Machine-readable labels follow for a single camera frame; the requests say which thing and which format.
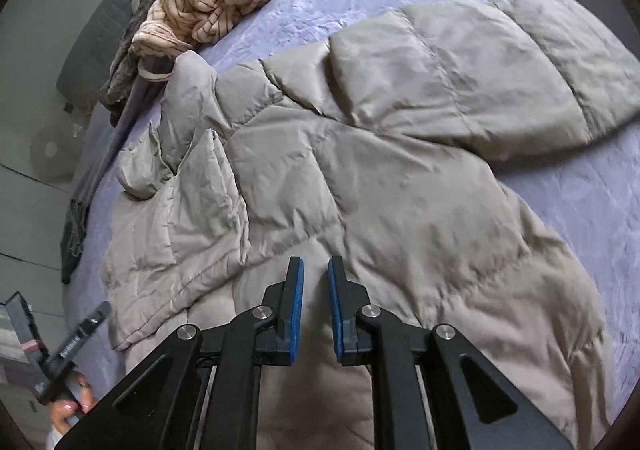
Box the dark green fringed scarf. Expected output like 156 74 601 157
60 199 91 285

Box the dark brown garment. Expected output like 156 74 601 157
100 0 173 125

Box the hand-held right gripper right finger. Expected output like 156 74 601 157
327 257 572 450

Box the person's left hand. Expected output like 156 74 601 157
49 372 97 432

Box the beige puffer jacket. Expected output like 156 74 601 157
100 0 640 450

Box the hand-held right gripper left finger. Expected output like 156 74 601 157
55 257 305 450

